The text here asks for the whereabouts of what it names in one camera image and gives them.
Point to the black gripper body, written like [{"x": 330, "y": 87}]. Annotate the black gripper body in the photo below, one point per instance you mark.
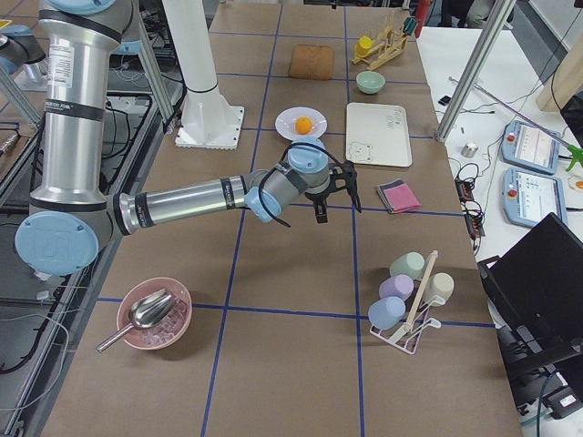
[{"x": 318, "y": 198}]

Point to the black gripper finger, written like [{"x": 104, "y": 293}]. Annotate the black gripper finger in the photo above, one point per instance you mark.
[
  {"x": 320, "y": 211},
  {"x": 356, "y": 200}
]

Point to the orange fruit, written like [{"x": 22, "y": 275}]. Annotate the orange fruit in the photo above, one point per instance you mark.
[{"x": 303, "y": 125}]

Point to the white round plate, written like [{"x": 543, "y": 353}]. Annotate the white round plate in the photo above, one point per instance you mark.
[{"x": 285, "y": 122}]

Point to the cream bear tray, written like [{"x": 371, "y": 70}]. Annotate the cream bear tray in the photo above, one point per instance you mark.
[{"x": 377, "y": 134}]

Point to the grey cloth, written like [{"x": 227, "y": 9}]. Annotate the grey cloth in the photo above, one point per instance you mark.
[{"x": 387, "y": 187}]

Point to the pink cloth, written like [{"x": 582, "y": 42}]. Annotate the pink cloth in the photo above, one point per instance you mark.
[{"x": 413, "y": 202}]

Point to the green bowl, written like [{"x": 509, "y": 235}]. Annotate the green bowl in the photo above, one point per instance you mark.
[{"x": 370, "y": 82}]

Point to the green cup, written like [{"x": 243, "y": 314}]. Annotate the green cup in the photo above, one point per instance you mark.
[{"x": 411, "y": 264}]

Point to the purple cup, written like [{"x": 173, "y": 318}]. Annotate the purple cup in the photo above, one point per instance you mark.
[{"x": 400, "y": 286}]

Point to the wooden cutting board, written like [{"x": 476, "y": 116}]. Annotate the wooden cutting board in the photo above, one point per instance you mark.
[{"x": 311, "y": 62}]

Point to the blue cup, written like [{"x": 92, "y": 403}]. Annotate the blue cup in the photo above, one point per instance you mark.
[{"x": 386, "y": 312}]

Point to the beige cup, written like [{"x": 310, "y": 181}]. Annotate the beige cup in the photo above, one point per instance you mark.
[{"x": 440, "y": 285}]

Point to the yellow mug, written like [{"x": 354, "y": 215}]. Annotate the yellow mug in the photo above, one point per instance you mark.
[{"x": 363, "y": 46}]

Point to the wooden drying rack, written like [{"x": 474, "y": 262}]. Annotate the wooden drying rack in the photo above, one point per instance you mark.
[{"x": 390, "y": 38}]

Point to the upper teach pendant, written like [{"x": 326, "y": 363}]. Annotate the upper teach pendant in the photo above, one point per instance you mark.
[{"x": 530, "y": 147}]

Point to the teach pendant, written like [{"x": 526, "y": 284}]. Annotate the teach pendant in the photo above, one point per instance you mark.
[
  {"x": 528, "y": 197},
  {"x": 530, "y": 147}
]

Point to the lower teach pendant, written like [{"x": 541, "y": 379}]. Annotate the lower teach pendant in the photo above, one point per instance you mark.
[{"x": 528, "y": 197}]

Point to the metal scoop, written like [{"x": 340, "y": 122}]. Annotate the metal scoop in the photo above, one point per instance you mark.
[{"x": 143, "y": 314}]

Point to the pink bowl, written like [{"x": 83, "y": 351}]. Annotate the pink bowl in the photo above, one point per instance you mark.
[{"x": 171, "y": 328}]

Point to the black laptop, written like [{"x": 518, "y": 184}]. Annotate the black laptop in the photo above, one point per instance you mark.
[{"x": 537, "y": 289}]

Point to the wooden rack handle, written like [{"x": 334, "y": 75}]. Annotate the wooden rack handle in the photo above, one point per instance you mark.
[{"x": 431, "y": 259}]

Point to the white wire cup rack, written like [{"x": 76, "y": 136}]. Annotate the white wire cup rack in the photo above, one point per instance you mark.
[{"x": 406, "y": 336}]

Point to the aluminium frame post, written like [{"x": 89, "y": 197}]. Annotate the aluminium frame post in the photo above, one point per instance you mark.
[{"x": 489, "y": 17}]

